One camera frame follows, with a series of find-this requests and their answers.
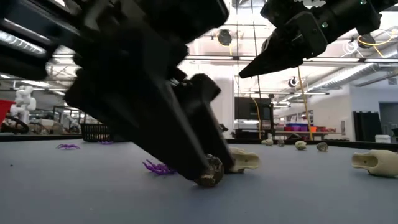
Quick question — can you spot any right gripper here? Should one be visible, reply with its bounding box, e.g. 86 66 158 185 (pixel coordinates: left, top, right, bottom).
239 6 382 78

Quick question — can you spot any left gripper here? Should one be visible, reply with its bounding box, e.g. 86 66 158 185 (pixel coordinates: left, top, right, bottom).
46 0 210 180

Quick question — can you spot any black plastic basket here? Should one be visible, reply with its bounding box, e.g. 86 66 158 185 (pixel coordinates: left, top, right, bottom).
80 123 113 143

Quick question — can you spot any white pillar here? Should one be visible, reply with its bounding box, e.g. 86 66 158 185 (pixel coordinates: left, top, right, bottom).
214 67 236 139

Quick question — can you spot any black cabinet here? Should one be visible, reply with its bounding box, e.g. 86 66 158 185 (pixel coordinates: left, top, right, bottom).
234 96 275 139

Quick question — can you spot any long workbench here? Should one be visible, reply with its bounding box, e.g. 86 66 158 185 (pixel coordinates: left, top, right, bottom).
275 130 343 141

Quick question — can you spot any black curtain panel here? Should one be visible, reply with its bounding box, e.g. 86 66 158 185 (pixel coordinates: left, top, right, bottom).
353 111 384 142

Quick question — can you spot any blue table mat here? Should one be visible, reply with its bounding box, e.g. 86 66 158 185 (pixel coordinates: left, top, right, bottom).
0 138 398 224

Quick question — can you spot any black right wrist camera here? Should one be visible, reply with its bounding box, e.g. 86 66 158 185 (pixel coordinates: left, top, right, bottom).
260 0 312 29

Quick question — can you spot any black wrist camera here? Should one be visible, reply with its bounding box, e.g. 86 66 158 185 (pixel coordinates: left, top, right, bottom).
260 0 312 29
146 0 230 44

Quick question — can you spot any yellow hanging cable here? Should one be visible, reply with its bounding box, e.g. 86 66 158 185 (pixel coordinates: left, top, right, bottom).
251 96 262 140

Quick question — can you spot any orange extension cable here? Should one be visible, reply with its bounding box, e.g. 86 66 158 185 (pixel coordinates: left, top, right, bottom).
297 67 313 141

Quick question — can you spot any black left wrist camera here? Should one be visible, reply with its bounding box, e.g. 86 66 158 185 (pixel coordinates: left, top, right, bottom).
146 0 230 44

